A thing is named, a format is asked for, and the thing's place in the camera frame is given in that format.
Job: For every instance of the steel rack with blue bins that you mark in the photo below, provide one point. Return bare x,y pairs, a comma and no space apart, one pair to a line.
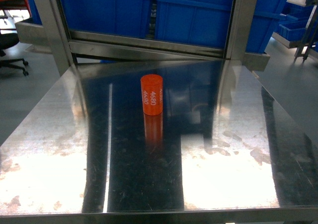
299,30

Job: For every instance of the black office chair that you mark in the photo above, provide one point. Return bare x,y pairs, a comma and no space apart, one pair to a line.
7,41

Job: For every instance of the stainless steel shelf frame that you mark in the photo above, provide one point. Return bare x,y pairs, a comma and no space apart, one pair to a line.
53,36

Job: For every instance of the orange cylindrical capacitor 4680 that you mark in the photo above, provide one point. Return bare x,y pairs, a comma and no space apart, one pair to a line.
152,94

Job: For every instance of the large blue crate right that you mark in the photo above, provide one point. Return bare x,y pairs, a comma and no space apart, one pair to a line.
195,22

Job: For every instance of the large blue crate left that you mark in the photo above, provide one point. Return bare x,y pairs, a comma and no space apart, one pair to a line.
117,17

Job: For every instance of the large blue crate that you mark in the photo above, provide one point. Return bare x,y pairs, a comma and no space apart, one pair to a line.
117,17
195,22

